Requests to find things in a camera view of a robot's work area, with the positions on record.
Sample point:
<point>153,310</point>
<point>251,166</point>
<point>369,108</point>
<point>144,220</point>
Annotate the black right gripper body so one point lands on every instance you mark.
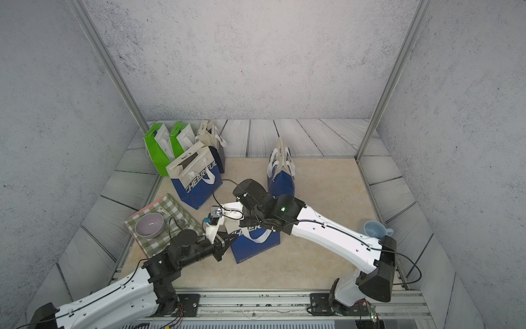
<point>253,218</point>

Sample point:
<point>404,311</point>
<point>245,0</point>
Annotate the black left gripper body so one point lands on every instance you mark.
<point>217,249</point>

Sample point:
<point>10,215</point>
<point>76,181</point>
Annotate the blue white takeout bag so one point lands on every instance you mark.
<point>195,175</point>

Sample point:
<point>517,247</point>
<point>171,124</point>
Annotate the dark navy takeaway bag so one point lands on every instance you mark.
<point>209,135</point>

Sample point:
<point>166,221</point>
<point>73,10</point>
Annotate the green white takeout bag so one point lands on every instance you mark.
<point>159,148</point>
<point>181,137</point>

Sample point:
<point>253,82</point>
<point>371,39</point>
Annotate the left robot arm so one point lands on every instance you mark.
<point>148,291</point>

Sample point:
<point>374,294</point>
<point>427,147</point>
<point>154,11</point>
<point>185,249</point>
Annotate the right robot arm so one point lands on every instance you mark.
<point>373,258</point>

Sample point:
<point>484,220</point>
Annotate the green checkered cloth mat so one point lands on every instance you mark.
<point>154,246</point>

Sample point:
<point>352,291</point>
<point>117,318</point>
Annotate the lilac ceramic bowl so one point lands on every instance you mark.
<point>150,225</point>

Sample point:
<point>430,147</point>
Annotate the light blue mug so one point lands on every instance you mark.
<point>377,230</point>

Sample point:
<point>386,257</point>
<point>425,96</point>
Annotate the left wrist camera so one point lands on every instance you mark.
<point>212,220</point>

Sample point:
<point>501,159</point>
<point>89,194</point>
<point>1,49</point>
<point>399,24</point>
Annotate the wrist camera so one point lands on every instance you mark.
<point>212,220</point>
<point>216,212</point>

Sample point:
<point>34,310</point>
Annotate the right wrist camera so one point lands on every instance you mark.
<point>216,212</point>

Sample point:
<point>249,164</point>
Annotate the metal spoon patterned handle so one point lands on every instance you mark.
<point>181,223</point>

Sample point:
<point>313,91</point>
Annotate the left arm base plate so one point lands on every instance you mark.
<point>187,305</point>

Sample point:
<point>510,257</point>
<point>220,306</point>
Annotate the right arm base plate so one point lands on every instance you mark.
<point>325,304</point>

